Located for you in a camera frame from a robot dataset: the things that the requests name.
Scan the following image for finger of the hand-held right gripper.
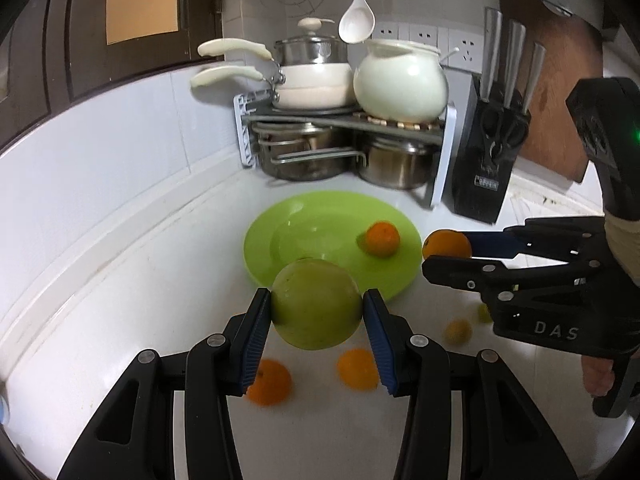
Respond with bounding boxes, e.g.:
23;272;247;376
421;255;604;307
462;216;608;266

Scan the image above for steel handled knife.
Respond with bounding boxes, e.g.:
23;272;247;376
502;20;527;108
522;42;547;111
480;7;503;103

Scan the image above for small yellow loquat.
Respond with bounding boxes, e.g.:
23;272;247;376
445;319;472;346

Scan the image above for black handled scissors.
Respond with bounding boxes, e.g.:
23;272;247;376
482;109;528;162

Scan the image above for large green apple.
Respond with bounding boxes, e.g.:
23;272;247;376
270;257;363;351

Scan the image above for white ceramic pot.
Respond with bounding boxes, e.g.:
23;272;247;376
353;39;449;123

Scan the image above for wooden bead trivet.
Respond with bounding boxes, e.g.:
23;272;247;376
352;112;441;132

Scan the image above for white saucepan with cream handle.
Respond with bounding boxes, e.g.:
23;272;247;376
197;38;353;90
190;65;357;110

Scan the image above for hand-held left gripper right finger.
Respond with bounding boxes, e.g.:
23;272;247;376
362;288;581;480

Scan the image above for stainless steel pot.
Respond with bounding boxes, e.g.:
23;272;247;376
357;132;436;191

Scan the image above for green plastic plate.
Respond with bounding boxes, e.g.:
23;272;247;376
243;191;422;302

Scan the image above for brown wooden cutting board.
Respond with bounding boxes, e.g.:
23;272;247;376
498;0;606;184

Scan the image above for black knife block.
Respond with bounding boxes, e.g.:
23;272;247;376
451;72;532;225

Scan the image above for beige wrist wrap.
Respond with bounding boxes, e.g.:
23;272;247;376
604;211;640;288

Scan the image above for dark wooden window frame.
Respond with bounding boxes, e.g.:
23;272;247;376
0;0;223;148

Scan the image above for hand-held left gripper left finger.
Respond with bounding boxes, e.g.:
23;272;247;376
57;287;273;480

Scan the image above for orange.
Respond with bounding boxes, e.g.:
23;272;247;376
336;348;381;392
246;358;292;406
422;229;473;262
363;221;401;259

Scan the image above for person's right hand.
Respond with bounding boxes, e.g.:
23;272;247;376
581;356;617;398

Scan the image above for steel pot with glass lid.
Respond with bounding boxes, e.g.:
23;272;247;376
274;17;349;67

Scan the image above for steel pot with wire handles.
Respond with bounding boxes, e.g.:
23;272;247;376
255;122;368;182

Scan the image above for white plastic ladle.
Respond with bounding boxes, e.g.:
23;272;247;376
338;0;376;44

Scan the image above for white and grey pot rack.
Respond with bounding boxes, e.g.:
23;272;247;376
233;91;457;209

